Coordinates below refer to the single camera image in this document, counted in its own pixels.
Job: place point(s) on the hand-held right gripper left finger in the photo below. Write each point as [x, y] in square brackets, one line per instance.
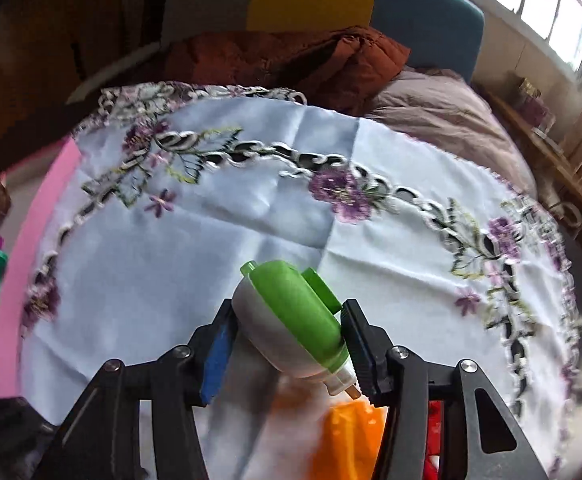
[218, 360]

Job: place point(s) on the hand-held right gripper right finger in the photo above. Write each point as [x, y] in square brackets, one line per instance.
[358, 355]

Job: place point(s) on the green white plug-in device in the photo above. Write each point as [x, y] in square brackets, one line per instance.
[281, 320]

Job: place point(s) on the red metal cylinder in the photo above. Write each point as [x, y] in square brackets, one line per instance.
[433, 440]

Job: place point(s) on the pink rimmed shallow box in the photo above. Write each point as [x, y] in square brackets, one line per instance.
[8, 310]

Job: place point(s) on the orange plastic piece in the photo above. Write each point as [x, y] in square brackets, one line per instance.
[346, 440]

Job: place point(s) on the white embroidered floral tablecloth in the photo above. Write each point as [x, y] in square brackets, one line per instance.
[221, 210]

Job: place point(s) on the mauve pillow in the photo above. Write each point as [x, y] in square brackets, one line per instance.
[446, 120]

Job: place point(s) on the wooden side desk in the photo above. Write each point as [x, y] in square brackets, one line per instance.
[551, 160]

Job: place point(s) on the rust brown quilt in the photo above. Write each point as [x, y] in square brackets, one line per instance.
[296, 60]

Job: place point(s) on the white curved plastic armrest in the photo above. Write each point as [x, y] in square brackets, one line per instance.
[116, 72]

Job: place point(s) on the pink gift box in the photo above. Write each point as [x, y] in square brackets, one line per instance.
[533, 102]

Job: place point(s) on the wooden wardrobe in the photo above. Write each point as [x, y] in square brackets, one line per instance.
[46, 35]

